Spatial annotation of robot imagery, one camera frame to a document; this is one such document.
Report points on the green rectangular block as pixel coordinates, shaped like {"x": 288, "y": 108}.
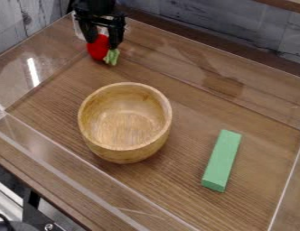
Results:
{"x": 220, "y": 163}

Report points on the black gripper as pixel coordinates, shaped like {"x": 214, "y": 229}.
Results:
{"x": 100, "y": 12}

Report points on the round wooden bowl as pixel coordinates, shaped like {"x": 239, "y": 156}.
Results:
{"x": 125, "y": 120}

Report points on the black metal table leg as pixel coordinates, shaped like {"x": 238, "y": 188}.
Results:
{"x": 42, "y": 215}

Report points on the red plush fruit green leaf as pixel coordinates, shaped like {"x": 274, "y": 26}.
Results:
{"x": 101, "y": 52}

